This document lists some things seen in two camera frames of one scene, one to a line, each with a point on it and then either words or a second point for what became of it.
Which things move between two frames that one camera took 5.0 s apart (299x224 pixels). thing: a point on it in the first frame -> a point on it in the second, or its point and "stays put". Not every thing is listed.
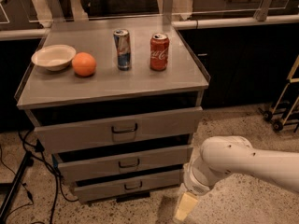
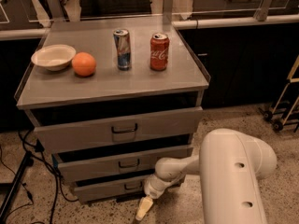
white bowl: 54,57 stays put
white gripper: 195,184 -> 151,188
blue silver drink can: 122,44 stays put
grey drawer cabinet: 118,102 stays put
